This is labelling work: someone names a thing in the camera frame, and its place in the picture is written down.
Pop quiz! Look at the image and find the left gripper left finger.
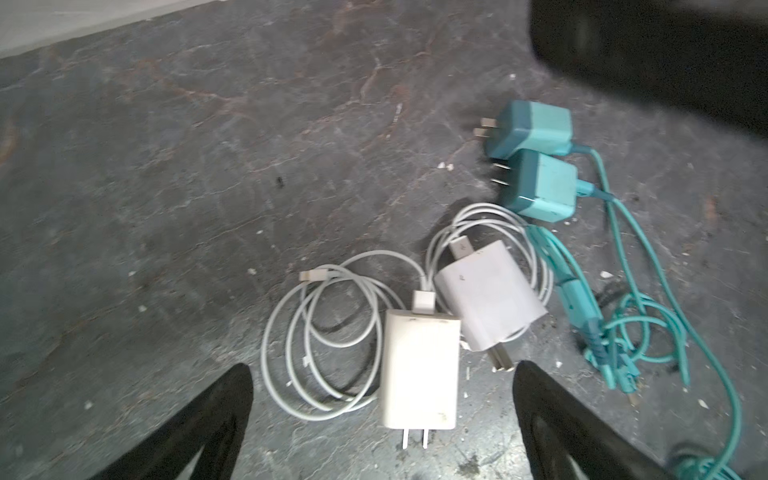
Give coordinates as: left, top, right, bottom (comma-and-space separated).
94, 363, 253, 479

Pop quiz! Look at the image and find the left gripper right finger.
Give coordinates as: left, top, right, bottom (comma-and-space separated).
512, 361, 674, 479

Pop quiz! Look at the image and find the white USB charger block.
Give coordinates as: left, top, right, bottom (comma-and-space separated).
379, 290, 461, 449

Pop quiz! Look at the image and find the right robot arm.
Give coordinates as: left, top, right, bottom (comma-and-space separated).
529, 1, 767, 136

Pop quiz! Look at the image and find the white grey charger block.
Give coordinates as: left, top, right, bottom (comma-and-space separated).
434, 236, 547, 372

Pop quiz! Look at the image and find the teal charger lower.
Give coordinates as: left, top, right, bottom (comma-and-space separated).
495, 149, 578, 223

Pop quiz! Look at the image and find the teal charger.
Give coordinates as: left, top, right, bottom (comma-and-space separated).
473, 100, 573, 161
495, 149, 578, 223

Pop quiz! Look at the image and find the teal charger upper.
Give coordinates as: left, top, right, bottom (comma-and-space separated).
473, 100, 573, 161

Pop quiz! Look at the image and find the white coiled USB cable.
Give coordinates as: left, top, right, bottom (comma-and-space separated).
260, 202, 554, 422

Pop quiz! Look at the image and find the teal coiled cable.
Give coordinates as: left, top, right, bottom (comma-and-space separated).
524, 142, 745, 480

